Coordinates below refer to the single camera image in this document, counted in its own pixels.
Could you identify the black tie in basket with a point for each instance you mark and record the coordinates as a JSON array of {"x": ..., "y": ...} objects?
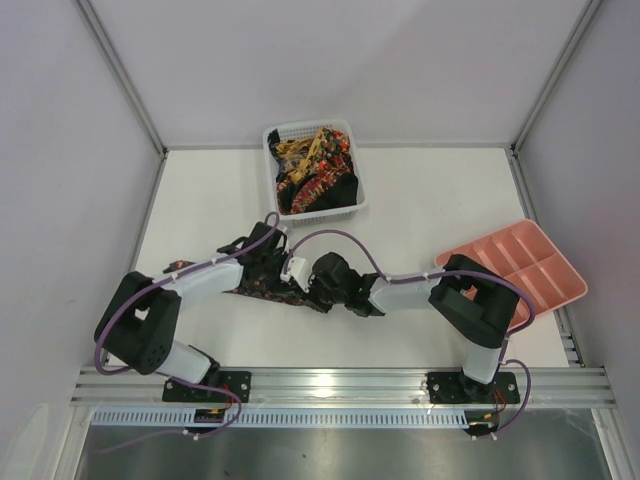
[{"x": 342, "y": 192}]

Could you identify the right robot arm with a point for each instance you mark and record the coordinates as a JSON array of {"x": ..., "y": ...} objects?
[{"x": 477, "y": 303}]

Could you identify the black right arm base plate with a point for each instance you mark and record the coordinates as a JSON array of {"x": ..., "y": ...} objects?
[{"x": 453, "y": 387}]

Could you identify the left aluminium frame post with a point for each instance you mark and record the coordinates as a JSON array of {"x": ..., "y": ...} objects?
[{"x": 109, "y": 52}]

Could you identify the pink divided organiser tray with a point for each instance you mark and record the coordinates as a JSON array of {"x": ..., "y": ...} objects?
[{"x": 524, "y": 255}]

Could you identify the white perforated plastic basket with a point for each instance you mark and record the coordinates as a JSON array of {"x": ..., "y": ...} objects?
[{"x": 280, "y": 194}]

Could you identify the aluminium frame post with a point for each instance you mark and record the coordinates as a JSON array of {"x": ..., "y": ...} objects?
[
  {"x": 576, "y": 36},
  {"x": 109, "y": 52}
]

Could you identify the red multicolour patterned tie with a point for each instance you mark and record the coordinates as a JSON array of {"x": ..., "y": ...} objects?
[{"x": 332, "y": 160}]

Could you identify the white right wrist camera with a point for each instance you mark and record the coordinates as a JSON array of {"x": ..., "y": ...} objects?
[{"x": 299, "y": 271}]

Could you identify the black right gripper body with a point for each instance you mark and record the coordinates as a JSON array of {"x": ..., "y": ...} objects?
[{"x": 316, "y": 296}]

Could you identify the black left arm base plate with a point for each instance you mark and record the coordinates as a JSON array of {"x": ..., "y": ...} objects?
[{"x": 222, "y": 386}]

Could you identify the yellow patterned tie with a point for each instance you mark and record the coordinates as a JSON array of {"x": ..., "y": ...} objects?
[{"x": 295, "y": 158}]

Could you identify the right aluminium frame post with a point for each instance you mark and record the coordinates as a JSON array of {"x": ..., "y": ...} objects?
[{"x": 576, "y": 36}]

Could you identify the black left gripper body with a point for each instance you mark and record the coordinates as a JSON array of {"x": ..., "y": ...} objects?
[{"x": 273, "y": 258}]

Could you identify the dark floral paisley tie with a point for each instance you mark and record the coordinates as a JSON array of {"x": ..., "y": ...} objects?
[{"x": 270, "y": 292}]

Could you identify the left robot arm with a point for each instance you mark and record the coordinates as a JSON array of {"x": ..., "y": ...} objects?
[{"x": 137, "y": 330}]

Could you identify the aluminium front rail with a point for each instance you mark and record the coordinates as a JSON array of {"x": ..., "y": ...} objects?
[{"x": 360, "y": 387}]

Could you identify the white slotted cable duct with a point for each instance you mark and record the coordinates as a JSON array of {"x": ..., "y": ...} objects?
[{"x": 281, "y": 418}]

